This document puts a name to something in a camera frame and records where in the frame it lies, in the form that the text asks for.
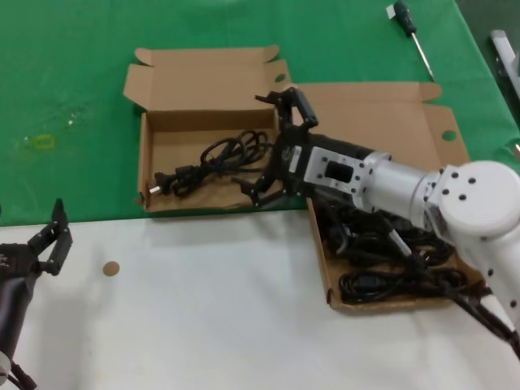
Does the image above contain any grey metal bracket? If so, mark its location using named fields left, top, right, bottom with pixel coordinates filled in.
left=489, top=29, right=520, bottom=101

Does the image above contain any open brown cardboard box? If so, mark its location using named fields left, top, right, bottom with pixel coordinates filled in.
left=123, top=44, right=293, bottom=213
left=279, top=80, right=495, bottom=313

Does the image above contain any yellow rubber band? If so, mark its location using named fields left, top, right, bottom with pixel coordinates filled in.
left=24, top=134, right=57, bottom=151

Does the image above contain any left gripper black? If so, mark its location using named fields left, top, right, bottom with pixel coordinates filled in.
left=0, top=197, right=75, bottom=282

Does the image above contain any green-handled screwdriver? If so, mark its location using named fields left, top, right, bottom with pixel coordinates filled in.
left=388, top=0, right=436, bottom=81

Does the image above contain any black robot wrist cable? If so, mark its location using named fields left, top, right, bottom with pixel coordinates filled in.
left=381, top=219, right=520, bottom=362

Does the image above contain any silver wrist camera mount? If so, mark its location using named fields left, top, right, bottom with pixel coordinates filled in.
left=302, top=145, right=393, bottom=212

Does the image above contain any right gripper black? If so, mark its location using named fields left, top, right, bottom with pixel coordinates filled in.
left=231, top=86, right=370, bottom=211

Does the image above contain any green table cloth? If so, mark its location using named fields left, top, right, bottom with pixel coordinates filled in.
left=0, top=0, right=520, bottom=228

